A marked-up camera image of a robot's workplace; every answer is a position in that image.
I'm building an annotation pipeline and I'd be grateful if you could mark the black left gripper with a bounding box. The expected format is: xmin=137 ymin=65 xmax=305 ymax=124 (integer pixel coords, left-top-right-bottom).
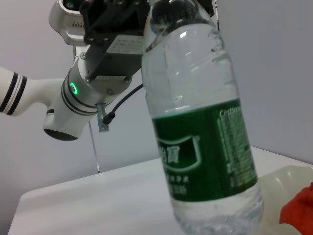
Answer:
xmin=83 ymin=0 xmax=150 ymax=79

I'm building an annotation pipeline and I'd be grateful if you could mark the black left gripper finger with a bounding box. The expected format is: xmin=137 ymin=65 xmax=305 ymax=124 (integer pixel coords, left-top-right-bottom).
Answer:
xmin=201 ymin=0 xmax=218 ymax=18

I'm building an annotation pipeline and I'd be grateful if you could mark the clear green-label water bottle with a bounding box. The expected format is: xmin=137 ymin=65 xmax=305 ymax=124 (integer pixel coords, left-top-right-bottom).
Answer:
xmin=141 ymin=0 xmax=265 ymax=235

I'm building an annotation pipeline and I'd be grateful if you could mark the orange fruit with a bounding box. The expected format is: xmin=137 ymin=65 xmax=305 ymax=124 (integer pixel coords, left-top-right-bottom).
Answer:
xmin=279 ymin=181 xmax=313 ymax=230

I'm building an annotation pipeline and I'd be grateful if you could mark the pale green glass fruit plate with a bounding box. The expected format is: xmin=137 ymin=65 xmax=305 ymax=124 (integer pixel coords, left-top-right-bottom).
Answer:
xmin=256 ymin=164 xmax=313 ymax=235

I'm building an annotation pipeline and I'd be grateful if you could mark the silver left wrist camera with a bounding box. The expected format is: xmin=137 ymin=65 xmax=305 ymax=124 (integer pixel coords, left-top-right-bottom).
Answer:
xmin=48 ymin=0 xmax=88 ymax=47

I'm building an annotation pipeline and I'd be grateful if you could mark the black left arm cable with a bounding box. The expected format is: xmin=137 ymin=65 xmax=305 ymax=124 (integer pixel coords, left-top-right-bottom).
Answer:
xmin=102 ymin=83 xmax=145 ymax=125

